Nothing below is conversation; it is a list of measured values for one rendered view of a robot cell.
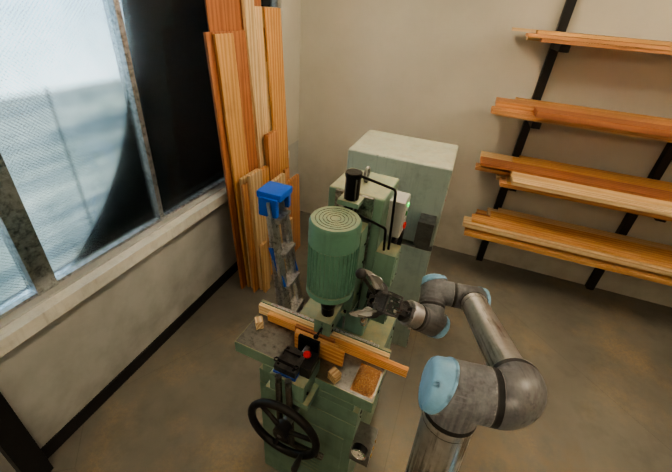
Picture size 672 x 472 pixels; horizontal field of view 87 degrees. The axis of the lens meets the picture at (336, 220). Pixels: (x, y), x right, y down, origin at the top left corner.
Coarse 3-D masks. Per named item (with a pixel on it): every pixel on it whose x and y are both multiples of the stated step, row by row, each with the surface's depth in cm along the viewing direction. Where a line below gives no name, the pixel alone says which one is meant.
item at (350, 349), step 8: (272, 312) 153; (272, 320) 153; (280, 320) 150; (288, 320) 150; (288, 328) 151; (312, 328) 147; (344, 344) 141; (352, 352) 141; (360, 352) 139; (368, 352) 139; (368, 360) 139; (376, 360) 137; (384, 360) 136; (384, 368) 137; (392, 368) 135; (400, 368) 134; (408, 368) 134
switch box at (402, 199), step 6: (402, 192) 141; (396, 198) 136; (402, 198) 136; (408, 198) 137; (390, 204) 135; (396, 204) 134; (402, 204) 133; (390, 210) 136; (396, 210) 135; (402, 210) 134; (390, 216) 138; (396, 216) 137; (402, 216) 136; (396, 222) 138; (402, 222) 139; (396, 228) 139; (402, 228) 143; (396, 234) 140
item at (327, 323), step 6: (336, 306) 141; (342, 306) 142; (336, 312) 138; (318, 318) 135; (324, 318) 135; (330, 318) 135; (336, 318) 138; (318, 324) 135; (324, 324) 134; (330, 324) 133; (336, 324) 141; (318, 330) 137; (324, 330) 135; (330, 330) 135
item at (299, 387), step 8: (272, 376) 126; (312, 376) 128; (272, 384) 128; (296, 384) 123; (304, 384) 123; (312, 384) 131; (296, 392) 124; (304, 392) 124; (296, 400) 127; (304, 400) 127
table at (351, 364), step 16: (240, 336) 146; (256, 336) 146; (272, 336) 147; (288, 336) 147; (240, 352) 145; (256, 352) 141; (272, 352) 140; (320, 368) 136; (352, 368) 137; (320, 384) 133; (336, 384) 130; (352, 400) 129; (368, 400) 126
